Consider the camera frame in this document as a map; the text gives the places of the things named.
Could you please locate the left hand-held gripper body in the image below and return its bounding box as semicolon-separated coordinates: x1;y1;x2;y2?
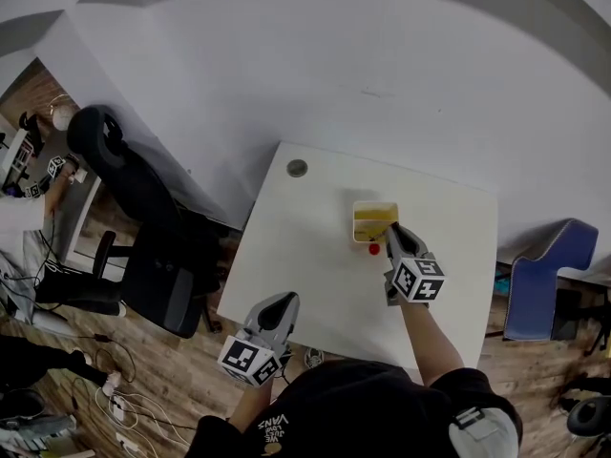
217;326;293;389

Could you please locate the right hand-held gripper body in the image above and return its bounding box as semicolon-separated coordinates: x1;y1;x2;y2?
381;253;447;308

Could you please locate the person's left forearm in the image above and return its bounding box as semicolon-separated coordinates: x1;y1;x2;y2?
227;379;276;431

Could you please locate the grey shoulder pouch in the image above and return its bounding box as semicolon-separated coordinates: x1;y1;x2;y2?
447;405;521;458

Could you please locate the person's right forearm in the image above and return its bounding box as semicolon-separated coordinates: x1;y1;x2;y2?
397;301;467;388

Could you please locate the person's black t-shirt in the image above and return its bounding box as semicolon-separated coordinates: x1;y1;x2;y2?
183;357;524;458

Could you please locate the blue chair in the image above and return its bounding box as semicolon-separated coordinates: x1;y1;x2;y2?
502;217;600;344

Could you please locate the white power strip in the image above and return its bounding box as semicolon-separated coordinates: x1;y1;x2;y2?
108;393;131;424

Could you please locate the black office chair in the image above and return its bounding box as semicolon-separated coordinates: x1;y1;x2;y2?
66;104;245;341

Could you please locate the black bag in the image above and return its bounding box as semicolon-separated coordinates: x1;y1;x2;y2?
34;263;126;318

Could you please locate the white side table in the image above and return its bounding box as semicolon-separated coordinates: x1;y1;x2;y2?
60;169;104;267

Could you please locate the black round stool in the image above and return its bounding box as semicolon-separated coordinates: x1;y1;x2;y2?
564;395;611;441

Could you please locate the white round fan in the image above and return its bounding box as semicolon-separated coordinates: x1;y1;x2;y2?
49;94;78;133

